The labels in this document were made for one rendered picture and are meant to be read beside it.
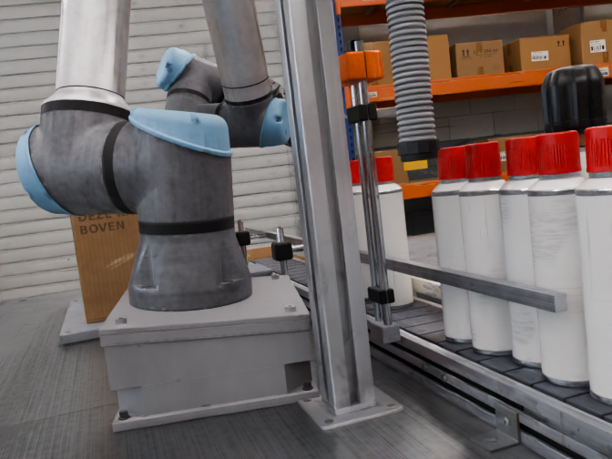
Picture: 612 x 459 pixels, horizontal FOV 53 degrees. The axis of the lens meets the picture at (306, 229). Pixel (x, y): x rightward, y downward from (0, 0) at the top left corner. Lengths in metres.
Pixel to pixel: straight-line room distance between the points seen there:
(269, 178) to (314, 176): 4.36
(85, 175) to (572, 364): 0.55
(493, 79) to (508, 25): 1.15
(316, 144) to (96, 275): 0.67
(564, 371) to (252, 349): 0.31
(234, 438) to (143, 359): 0.13
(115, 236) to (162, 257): 0.45
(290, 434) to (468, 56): 4.28
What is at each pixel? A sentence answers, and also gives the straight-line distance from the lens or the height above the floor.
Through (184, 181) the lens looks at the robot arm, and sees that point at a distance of 0.71.
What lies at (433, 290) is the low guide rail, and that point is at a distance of 0.82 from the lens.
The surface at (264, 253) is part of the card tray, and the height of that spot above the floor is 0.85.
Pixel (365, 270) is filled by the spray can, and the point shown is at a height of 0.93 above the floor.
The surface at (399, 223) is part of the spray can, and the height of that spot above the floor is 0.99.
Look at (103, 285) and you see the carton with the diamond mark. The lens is 1.18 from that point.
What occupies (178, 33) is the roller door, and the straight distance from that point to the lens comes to 5.10.
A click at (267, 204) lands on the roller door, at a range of 4.97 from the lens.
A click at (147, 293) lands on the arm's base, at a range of 0.73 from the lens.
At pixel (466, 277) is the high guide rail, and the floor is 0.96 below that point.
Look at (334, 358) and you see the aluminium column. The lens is 0.63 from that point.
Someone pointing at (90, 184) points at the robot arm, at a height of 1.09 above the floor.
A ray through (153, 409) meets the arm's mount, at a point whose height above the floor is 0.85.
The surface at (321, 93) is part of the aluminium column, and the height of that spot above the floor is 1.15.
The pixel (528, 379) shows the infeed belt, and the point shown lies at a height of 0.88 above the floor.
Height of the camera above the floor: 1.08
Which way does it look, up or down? 5 degrees down
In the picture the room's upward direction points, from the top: 7 degrees counter-clockwise
